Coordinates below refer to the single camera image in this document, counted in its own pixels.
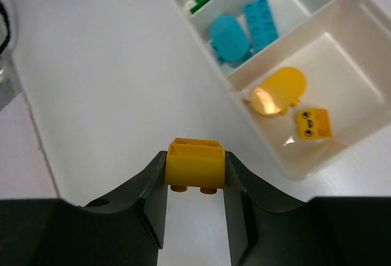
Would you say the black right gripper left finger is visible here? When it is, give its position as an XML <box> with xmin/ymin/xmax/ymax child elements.
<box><xmin>1</xmin><ymin>151</ymin><xmax>167</xmax><ymax>265</ymax></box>

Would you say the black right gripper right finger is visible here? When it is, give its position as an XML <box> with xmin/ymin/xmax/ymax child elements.
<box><xmin>223</xmin><ymin>152</ymin><xmax>390</xmax><ymax>265</ymax></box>

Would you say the bee lego stack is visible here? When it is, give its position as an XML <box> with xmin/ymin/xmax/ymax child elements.
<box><xmin>164</xmin><ymin>138</ymin><xmax>225</xmax><ymax>194</ymax></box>

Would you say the yellow face lego brick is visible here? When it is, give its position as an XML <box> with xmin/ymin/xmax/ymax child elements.
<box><xmin>296</xmin><ymin>108</ymin><xmax>332</xmax><ymax>140</ymax></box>

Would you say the yellow curved lego brick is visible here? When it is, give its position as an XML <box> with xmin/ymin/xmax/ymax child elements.
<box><xmin>241</xmin><ymin>67</ymin><xmax>307</xmax><ymax>117</ymax></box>

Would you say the teal green lego stack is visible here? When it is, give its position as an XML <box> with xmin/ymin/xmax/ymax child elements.
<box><xmin>209</xmin><ymin>15</ymin><xmax>252</xmax><ymax>68</ymax></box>

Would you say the light blue long lego brick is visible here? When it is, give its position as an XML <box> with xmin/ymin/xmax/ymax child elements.
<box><xmin>243</xmin><ymin>0</ymin><xmax>279</xmax><ymax>52</ymax></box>

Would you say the white divided container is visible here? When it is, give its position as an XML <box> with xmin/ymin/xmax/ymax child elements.
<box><xmin>169</xmin><ymin>0</ymin><xmax>390</xmax><ymax>180</ymax></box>

